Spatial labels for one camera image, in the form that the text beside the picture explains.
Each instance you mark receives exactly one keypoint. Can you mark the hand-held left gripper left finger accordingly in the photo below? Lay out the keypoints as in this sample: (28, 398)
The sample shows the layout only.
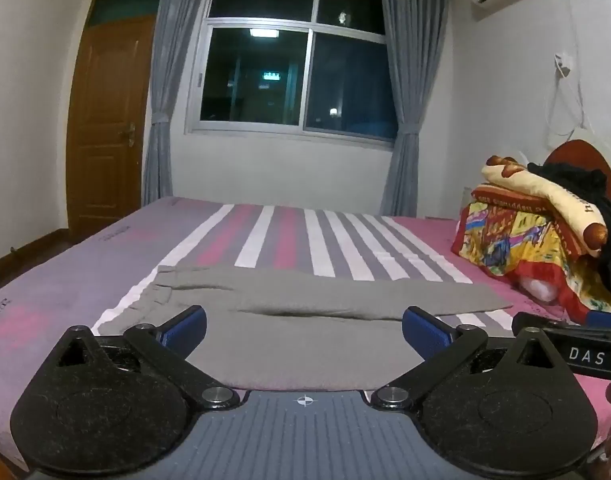
(186, 331)

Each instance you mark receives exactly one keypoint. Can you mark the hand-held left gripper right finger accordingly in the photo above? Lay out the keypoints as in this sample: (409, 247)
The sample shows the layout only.
(425, 333)

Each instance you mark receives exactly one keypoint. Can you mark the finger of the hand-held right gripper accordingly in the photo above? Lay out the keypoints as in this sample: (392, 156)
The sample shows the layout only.
(575, 331)
(606, 319)

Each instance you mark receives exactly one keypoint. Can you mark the grey pants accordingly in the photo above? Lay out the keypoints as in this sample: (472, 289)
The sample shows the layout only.
(305, 305)

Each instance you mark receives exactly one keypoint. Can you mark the pink pillow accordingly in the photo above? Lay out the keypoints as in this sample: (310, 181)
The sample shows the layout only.
(538, 286)

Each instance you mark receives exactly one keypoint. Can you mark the colourful printed blanket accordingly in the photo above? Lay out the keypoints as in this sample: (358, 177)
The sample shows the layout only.
(525, 235)

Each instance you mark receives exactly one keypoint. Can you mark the black garment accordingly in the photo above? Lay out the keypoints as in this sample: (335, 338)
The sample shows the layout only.
(598, 210)

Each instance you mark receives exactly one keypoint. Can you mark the bed with striped sheet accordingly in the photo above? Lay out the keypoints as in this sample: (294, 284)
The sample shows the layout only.
(85, 280)

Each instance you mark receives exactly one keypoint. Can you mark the cream printed blanket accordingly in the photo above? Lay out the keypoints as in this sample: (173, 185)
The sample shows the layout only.
(550, 195)

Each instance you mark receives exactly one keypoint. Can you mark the red wooden headboard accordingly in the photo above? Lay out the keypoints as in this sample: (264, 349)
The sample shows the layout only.
(583, 157)

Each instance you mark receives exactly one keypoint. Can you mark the wooden door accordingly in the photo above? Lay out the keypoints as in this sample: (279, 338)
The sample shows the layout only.
(108, 120)

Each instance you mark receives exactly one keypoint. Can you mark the grey curtain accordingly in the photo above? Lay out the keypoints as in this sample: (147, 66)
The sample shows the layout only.
(408, 90)
(160, 90)

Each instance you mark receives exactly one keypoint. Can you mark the sliding glass window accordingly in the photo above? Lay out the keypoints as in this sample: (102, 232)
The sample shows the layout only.
(295, 60)

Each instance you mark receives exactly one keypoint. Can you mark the white wall socket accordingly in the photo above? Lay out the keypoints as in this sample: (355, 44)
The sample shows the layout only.
(564, 63)

